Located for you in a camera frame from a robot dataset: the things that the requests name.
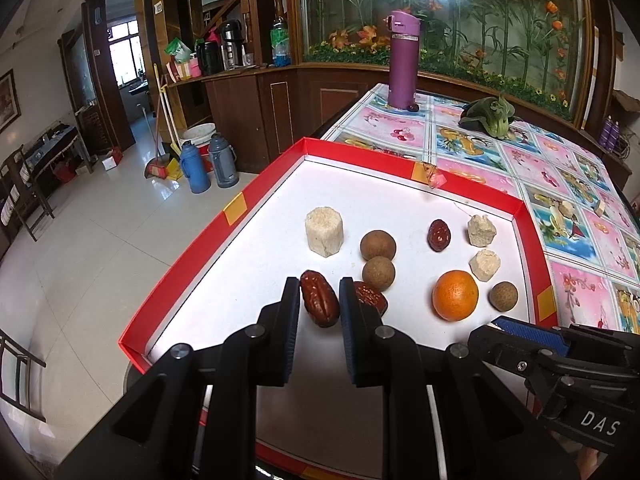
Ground purple thermos bottle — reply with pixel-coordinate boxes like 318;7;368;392
387;10;421;110

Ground beige cake chunk round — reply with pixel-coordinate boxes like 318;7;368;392
469;249;501;282

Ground colourful fruit print tablecloth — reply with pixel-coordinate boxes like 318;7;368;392
323;84;639;334

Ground grey thermos flask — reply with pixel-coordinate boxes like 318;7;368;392
208;133;240;188

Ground framed wall painting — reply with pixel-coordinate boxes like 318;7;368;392
0;70;21;131

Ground small orange mandarin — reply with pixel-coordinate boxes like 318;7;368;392
432;270;480;322

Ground red tray with white bottom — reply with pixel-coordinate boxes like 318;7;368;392
118;136;560;480

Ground purple spray bottles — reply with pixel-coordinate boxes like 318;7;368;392
599;115;620;152

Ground beige round cake piece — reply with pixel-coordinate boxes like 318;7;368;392
305;207;344;258

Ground brown longan fruit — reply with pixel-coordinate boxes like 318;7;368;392
360;230;397;261
362;256;396;292
488;282;518;312

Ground wooden low cabinet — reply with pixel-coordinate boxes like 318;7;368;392
167;62;631;190

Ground small dark red jujube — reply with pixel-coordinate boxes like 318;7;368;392
426;219;451;252

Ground broom with dustpan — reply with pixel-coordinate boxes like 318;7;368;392
144;64;183;181

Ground green bok choy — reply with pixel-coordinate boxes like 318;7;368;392
458;94;516;140

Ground dark red jujube date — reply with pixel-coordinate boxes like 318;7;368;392
300;270;341;328

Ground floral glass partition panel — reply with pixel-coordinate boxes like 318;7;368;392
299;0;587;119

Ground green plastic bottle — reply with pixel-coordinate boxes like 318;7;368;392
270;16;291;67

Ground blue thermos flask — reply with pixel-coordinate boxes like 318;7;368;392
180;141;210;194

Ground beige cake chunk upper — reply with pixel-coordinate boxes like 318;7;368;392
594;200;606;217

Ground beige cake chunk far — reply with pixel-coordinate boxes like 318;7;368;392
559;200;575;219

